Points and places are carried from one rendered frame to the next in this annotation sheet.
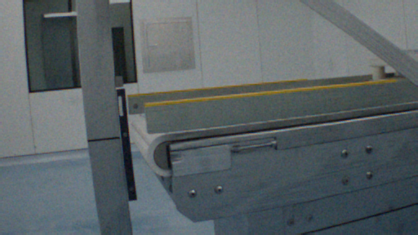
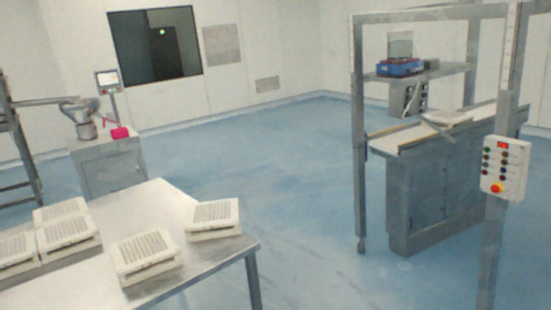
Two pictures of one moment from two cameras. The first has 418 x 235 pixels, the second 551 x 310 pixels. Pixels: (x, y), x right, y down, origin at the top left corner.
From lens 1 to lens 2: 213 cm
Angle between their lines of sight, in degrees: 18
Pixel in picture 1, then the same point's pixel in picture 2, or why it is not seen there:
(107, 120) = (362, 142)
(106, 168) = (361, 154)
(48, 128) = (143, 112)
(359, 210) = (426, 160)
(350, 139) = (428, 146)
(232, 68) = (265, 59)
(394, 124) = (437, 142)
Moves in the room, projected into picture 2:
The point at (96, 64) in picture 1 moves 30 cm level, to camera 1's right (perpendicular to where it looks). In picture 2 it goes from (361, 128) to (403, 121)
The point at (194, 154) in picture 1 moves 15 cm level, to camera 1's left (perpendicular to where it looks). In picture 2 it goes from (404, 152) to (381, 156)
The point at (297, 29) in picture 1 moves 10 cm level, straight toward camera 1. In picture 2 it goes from (307, 27) to (307, 27)
